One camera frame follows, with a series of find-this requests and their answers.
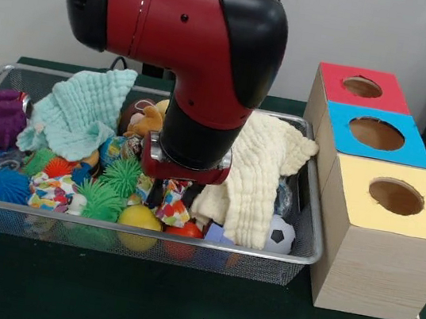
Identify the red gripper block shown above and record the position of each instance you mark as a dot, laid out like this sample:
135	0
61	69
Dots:
186	175

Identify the colourful heart print cloth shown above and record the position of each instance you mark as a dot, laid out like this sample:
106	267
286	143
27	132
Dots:
170	213

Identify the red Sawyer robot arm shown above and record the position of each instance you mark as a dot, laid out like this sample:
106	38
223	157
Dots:
177	22

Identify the shallow clear mesh bin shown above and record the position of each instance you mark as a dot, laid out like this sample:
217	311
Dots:
222	261

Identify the wooden box with three holes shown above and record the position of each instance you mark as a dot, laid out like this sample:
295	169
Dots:
380	273

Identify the smooth yellow ball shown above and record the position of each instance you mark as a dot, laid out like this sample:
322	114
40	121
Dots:
140	217

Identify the green spiky puffer ball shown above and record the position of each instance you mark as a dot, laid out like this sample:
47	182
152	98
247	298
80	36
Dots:
120	177

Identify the cream muslin cloth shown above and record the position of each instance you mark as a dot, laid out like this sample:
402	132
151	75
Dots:
268	167

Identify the small soccer ball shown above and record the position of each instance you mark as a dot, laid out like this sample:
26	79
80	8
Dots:
281	234

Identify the colourful print cloth with white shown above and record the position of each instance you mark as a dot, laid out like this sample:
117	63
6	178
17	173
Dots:
51	191

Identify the mint muslin cloth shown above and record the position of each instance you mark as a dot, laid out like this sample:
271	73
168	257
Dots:
80	107

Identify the blue puffer toy with eyes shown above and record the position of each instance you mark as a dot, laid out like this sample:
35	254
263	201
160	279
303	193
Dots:
8	185

